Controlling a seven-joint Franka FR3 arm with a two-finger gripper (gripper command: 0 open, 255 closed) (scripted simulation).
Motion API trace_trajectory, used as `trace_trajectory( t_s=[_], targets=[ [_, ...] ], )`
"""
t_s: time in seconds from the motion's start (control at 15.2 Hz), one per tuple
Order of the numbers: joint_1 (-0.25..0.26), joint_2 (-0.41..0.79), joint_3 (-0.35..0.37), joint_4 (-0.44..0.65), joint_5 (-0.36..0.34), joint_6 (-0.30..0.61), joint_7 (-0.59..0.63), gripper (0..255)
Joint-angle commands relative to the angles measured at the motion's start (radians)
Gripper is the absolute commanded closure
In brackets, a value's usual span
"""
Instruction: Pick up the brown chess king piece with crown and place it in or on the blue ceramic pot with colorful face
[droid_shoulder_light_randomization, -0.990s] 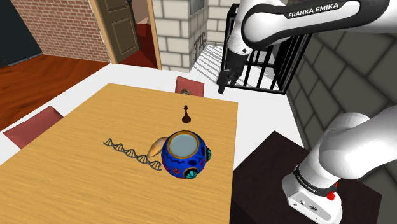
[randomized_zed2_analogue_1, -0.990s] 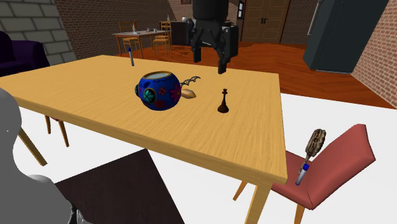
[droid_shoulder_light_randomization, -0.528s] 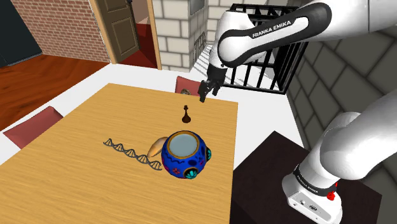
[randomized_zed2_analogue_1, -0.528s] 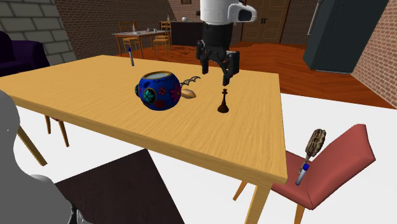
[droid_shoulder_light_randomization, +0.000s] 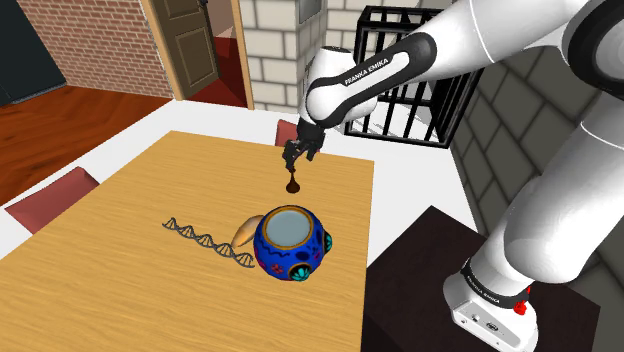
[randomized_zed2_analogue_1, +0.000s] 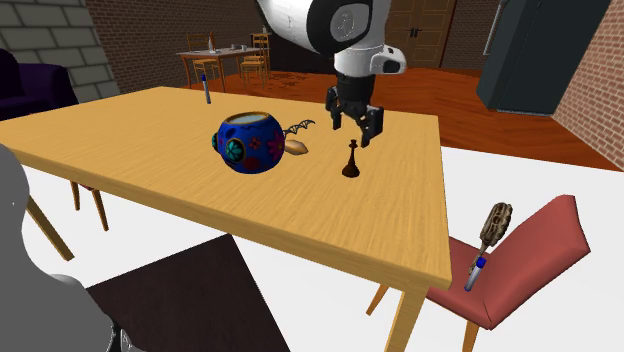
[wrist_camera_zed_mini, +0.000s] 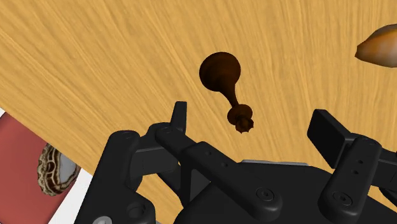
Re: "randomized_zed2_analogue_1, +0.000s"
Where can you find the dark tall cabinet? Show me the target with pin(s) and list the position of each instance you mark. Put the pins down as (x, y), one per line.
(536, 53)

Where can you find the dark purple sofa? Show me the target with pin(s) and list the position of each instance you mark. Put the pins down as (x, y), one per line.
(29, 88)

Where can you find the blue-capped clear tube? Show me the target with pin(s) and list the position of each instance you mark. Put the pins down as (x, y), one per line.
(206, 90)
(474, 277)

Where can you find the light wooden table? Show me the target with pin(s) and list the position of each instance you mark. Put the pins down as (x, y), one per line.
(146, 141)

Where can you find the blue flower-painted round pot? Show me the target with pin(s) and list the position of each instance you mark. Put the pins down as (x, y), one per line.
(251, 144)

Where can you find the dark robot stand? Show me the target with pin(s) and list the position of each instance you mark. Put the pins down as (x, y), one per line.
(195, 302)

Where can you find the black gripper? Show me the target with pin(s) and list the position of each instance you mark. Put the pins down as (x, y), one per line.
(353, 90)

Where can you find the dark brown chess piece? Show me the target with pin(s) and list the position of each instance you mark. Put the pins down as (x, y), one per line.
(350, 168)

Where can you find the small wooden dining table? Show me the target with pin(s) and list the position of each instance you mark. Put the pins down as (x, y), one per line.
(222, 53)

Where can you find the wooden slat-back chair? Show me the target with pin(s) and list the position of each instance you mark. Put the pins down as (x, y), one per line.
(200, 62)
(256, 61)

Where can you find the brown panelled double door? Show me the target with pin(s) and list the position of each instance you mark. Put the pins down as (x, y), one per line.
(424, 34)

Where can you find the brown wooden brush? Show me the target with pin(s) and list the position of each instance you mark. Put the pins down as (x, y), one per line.
(496, 224)

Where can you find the red chair with wooden legs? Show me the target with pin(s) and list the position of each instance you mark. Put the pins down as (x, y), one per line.
(531, 258)
(100, 207)

